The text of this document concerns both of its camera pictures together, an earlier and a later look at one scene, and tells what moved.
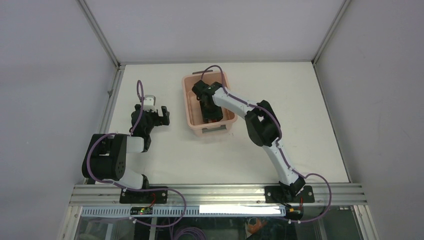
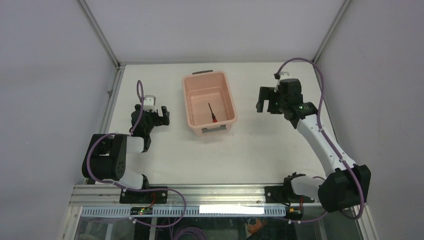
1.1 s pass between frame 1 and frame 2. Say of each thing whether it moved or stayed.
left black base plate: stayed
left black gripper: stayed
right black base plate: stayed
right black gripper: moved
